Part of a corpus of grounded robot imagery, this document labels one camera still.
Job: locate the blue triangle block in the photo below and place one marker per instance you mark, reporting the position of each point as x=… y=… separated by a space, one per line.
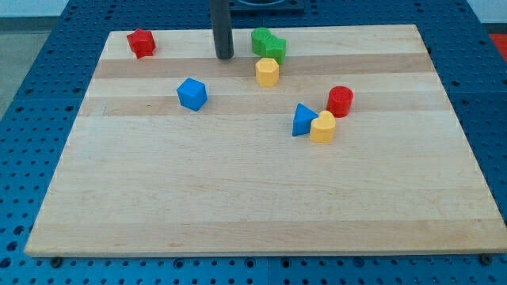
x=302 y=119

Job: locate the yellow heart block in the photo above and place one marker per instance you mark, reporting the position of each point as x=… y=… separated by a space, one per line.
x=323 y=128

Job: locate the yellow hexagon block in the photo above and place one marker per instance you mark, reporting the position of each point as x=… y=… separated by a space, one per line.
x=267 y=72

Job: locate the blue cube block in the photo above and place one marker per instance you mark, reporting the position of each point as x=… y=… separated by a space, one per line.
x=192 y=94

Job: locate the red cylinder block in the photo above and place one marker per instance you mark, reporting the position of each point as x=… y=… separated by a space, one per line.
x=339 y=101

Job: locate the green star block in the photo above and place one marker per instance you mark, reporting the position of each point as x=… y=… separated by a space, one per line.
x=275 y=48

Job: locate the wooden board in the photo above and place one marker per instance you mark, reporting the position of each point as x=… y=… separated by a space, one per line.
x=142 y=176

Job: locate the green round block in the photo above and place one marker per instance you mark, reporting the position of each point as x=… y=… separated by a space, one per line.
x=258 y=38

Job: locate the red star block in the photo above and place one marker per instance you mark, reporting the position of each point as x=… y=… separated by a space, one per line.
x=141 y=43

